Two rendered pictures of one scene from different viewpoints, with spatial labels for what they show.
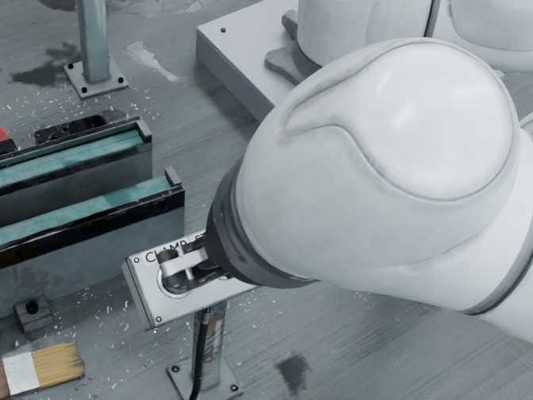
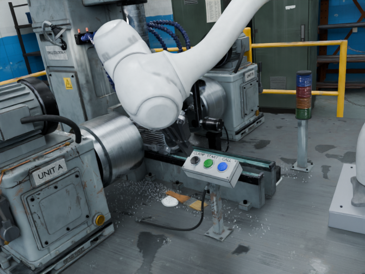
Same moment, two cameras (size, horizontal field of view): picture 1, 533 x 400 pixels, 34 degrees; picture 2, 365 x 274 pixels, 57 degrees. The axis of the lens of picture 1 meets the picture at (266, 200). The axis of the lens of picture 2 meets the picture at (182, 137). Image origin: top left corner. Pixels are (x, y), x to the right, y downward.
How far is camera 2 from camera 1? 0.88 m
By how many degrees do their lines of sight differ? 64
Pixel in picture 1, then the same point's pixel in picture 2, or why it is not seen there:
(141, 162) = (267, 175)
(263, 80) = (343, 182)
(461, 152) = (101, 30)
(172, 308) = (188, 166)
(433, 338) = not seen: outside the picture
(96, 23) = (301, 143)
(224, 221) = not seen: hidden behind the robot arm
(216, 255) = not seen: hidden behind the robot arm
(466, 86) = (112, 23)
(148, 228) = (246, 187)
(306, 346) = (254, 248)
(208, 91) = (331, 185)
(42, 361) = (196, 203)
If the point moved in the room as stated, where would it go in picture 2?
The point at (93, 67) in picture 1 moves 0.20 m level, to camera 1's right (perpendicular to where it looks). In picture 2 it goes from (299, 160) to (331, 181)
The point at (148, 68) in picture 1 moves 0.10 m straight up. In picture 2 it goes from (321, 172) to (322, 150)
